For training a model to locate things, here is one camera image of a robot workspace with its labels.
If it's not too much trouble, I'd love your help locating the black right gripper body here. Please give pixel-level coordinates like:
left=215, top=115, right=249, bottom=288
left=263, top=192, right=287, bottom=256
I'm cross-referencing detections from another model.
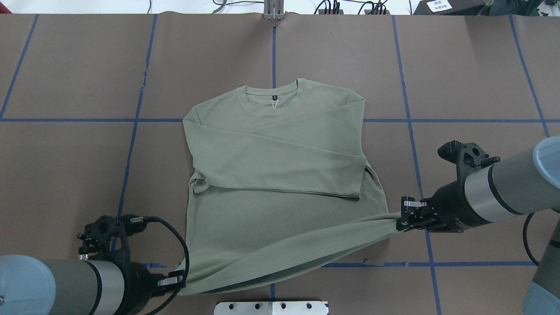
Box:
left=422, top=181, right=475, bottom=233

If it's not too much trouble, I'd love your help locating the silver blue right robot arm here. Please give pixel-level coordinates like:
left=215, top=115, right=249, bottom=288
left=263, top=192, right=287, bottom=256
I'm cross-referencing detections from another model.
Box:
left=396, top=136, right=560, bottom=233

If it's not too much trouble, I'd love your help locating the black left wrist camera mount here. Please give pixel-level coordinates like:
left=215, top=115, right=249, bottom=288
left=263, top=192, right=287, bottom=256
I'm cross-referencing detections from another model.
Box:
left=77, top=215, right=130, bottom=266

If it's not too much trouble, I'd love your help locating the white pedestal column with base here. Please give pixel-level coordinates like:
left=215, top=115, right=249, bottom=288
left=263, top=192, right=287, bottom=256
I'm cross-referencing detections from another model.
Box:
left=213, top=301, right=329, bottom=315

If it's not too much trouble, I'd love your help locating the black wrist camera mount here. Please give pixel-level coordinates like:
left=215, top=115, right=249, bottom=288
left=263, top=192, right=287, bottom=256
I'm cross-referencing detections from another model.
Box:
left=437, top=140, right=501, bottom=179
left=77, top=215, right=130, bottom=266

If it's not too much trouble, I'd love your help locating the black box with label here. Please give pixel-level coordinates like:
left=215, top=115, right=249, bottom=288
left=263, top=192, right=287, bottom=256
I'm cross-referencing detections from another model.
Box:
left=413, top=0, right=494, bottom=16

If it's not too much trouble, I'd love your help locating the olive green long-sleeve shirt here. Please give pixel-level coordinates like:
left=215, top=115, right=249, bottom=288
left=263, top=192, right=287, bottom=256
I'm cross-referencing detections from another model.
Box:
left=180, top=78, right=399, bottom=296

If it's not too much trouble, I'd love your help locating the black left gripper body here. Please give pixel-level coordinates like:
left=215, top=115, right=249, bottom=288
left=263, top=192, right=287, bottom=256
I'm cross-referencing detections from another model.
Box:
left=122, top=262, right=166, bottom=313

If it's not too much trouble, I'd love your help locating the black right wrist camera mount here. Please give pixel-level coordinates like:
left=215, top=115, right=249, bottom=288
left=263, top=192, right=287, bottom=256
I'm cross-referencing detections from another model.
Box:
left=437, top=140, right=501, bottom=179

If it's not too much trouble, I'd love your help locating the aluminium frame post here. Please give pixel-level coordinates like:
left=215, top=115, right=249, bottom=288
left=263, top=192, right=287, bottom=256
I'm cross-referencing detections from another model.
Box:
left=262, top=0, right=285, bottom=21

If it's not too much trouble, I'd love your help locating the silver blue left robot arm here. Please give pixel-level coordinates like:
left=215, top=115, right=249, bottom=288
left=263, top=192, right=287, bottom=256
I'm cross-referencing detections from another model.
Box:
left=1, top=255, right=187, bottom=315

